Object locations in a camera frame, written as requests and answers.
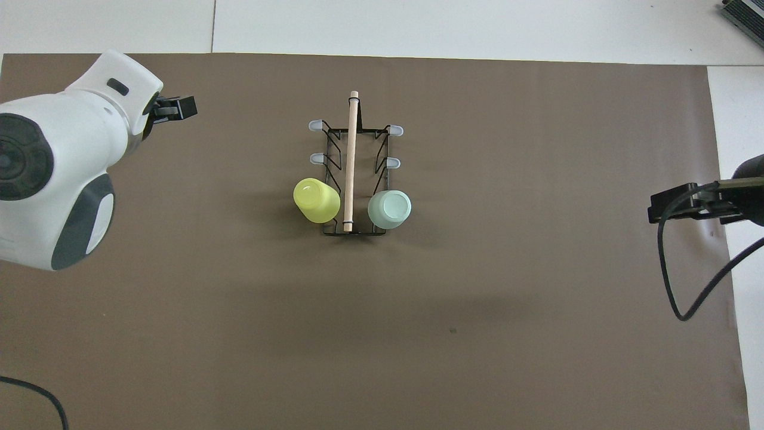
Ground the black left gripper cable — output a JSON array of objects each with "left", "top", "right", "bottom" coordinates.
[{"left": 0, "top": 375, "right": 69, "bottom": 430}]

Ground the yellow plastic cup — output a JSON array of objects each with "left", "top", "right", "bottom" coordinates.
[{"left": 293, "top": 177, "right": 341, "bottom": 224}]

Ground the grey ribbed device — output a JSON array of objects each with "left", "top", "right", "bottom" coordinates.
[{"left": 719, "top": 0, "right": 764, "bottom": 32}]

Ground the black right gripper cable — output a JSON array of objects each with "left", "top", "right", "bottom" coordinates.
[{"left": 657, "top": 182, "right": 764, "bottom": 322}]

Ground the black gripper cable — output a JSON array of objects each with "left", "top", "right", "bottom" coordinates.
[
  {"left": 657, "top": 182, "right": 764, "bottom": 322},
  {"left": 0, "top": 375, "right": 69, "bottom": 430}
]

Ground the brown table mat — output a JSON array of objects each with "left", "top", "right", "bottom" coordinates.
[{"left": 0, "top": 53, "right": 750, "bottom": 430}]

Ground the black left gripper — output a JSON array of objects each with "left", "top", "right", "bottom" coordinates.
[{"left": 142, "top": 94, "right": 198, "bottom": 141}]

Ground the pale green plastic cup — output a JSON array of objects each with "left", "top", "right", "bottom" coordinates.
[{"left": 367, "top": 190, "right": 412, "bottom": 231}]

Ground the black wire cup rack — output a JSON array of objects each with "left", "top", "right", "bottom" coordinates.
[{"left": 308, "top": 91, "right": 405, "bottom": 237}]

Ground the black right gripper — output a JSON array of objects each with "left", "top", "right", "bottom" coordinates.
[{"left": 649, "top": 178, "right": 764, "bottom": 226}]

